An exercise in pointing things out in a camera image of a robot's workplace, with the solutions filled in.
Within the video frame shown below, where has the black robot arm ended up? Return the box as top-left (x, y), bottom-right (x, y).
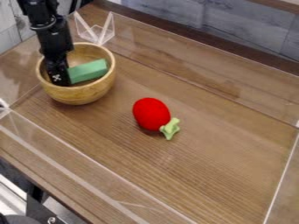
top-left (16, 0), bottom-right (74, 87)

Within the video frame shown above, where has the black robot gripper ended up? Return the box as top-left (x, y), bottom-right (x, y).
top-left (32, 17), bottom-right (74, 87)

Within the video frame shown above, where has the red plush strawberry toy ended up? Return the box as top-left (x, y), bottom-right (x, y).
top-left (133, 97), bottom-right (181, 140)

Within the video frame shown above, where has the green rectangular block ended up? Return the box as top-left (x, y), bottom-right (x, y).
top-left (69, 59), bottom-right (109, 85)

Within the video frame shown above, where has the clear acrylic enclosure wall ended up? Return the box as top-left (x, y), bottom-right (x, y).
top-left (0, 16), bottom-right (299, 224)

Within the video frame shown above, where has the black metal table bracket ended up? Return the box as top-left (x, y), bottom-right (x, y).
top-left (26, 186), bottom-right (67, 224)

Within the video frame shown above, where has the light wooden bowl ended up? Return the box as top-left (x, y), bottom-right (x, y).
top-left (35, 42), bottom-right (117, 105)

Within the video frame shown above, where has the clear acrylic corner bracket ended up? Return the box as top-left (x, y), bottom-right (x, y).
top-left (74, 11), bottom-right (117, 46)

